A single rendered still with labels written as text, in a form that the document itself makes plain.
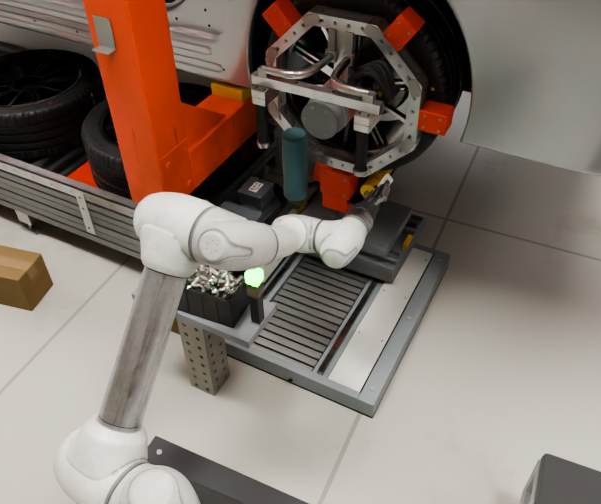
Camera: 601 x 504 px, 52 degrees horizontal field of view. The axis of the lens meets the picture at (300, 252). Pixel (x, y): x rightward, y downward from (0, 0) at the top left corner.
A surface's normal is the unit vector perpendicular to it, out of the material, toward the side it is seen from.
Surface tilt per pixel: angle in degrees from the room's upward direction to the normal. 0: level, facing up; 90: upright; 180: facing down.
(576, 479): 0
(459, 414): 0
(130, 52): 90
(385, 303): 0
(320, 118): 90
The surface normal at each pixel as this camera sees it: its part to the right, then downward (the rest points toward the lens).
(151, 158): -0.47, 0.61
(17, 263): -0.01, -0.73
